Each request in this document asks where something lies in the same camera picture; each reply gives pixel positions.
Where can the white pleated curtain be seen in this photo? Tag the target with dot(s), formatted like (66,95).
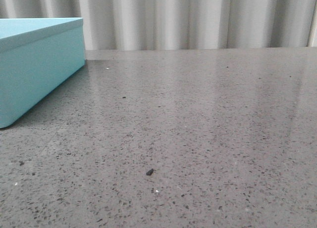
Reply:
(130,25)

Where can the light blue storage box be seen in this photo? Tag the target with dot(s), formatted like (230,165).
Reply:
(36,56)

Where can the small black debris chip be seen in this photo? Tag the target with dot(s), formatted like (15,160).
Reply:
(150,172)

